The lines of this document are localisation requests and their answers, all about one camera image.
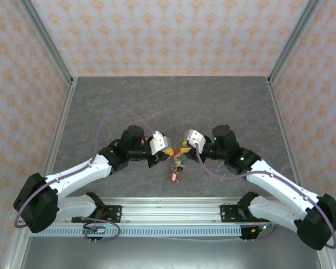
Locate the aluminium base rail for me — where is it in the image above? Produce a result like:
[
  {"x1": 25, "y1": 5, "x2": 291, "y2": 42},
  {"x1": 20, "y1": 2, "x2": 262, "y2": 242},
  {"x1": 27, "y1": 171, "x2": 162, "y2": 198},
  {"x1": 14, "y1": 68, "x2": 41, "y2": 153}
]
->
[{"x1": 18, "y1": 197, "x2": 325, "y2": 225}]

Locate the grey metal panel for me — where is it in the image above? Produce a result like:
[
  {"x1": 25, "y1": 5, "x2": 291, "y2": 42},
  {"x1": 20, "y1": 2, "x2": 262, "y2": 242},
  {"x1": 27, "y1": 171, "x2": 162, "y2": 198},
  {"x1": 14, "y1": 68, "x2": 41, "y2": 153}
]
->
[{"x1": 19, "y1": 236, "x2": 324, "y2": 269}]

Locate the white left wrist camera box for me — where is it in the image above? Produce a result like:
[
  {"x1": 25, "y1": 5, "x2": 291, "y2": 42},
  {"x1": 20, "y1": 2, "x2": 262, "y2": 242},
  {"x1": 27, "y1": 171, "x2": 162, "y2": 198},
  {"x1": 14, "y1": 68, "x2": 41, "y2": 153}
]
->
[{"x1": 148, "y1": 131, "x2": 171, "y2": 156}]

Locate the aluminium side rail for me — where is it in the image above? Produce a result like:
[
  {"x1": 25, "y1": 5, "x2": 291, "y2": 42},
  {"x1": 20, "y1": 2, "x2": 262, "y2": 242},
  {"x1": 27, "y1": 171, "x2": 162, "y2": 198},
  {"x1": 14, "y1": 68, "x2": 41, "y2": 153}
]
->
[
  {"x1": 267, "y1": 77, "x2": 310, "y2": 202},
  {"x1": 32, "y1": 77, "x2": 78, "y2": 204}
]

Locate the aluminium corner post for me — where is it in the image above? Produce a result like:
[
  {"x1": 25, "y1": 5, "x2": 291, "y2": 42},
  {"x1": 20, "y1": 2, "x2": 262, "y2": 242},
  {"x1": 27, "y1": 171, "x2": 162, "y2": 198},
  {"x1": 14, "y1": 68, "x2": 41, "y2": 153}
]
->
[
  {"x1": 18, "y1": 0, "x2": 75, "y2": 85},
  {"x1": 267, "y1": 0, "x2": 323, "y2": 85}
]

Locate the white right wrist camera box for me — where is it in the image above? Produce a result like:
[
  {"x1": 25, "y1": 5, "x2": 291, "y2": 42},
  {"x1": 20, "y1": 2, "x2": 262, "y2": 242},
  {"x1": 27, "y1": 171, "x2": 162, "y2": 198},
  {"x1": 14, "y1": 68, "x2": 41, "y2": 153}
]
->
[{"x1": 183, "y1": 129, "x2": 206, "y2": 154}]

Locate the white slotted cable duct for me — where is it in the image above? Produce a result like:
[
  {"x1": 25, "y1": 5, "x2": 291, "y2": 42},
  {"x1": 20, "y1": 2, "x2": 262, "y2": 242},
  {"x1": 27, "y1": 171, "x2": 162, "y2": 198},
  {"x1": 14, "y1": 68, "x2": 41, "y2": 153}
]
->
[{"x1": 30, "y1": 226, "x2": 243, "y2": 238}]

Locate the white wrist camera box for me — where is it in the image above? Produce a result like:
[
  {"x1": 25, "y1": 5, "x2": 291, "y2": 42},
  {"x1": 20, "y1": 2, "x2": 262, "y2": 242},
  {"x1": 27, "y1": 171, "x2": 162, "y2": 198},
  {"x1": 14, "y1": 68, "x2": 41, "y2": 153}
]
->
[
  {"x1": 148, "y1": 131, "x2": 171, "y2": 156},
  {"x1": 183, "y1": 129, "x2": 206, "y2": 154}
]

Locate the small circuit board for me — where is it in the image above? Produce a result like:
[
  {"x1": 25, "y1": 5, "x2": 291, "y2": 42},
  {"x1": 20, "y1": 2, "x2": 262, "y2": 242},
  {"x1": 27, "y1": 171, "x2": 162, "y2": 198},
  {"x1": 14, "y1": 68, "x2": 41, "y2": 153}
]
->
[
  {"x1": 250, "y1": 223, "x2": 273, "y2": 234},
  {"x1": 82, "y1": 225, "x2": 106, "y2": 235}
]

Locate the toothed metal keyring disc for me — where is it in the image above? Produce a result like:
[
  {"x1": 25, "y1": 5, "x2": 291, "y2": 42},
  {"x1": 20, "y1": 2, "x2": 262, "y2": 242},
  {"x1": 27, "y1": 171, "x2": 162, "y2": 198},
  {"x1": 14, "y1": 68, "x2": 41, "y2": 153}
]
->
[{"x1": 167, "y1": 136, "x2": 186, "y2": 172}]

